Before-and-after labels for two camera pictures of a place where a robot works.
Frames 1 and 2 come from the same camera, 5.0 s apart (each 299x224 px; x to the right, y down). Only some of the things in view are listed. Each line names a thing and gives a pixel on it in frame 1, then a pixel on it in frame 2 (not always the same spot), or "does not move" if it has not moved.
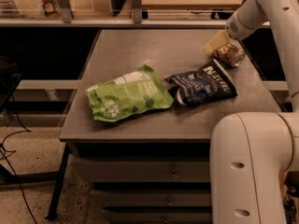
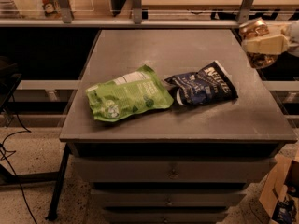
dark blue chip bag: [211, 83] does not move
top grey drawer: [141, 169] does not move
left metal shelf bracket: [65, 7] does not move
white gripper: [234, 28] -> [294, 34]
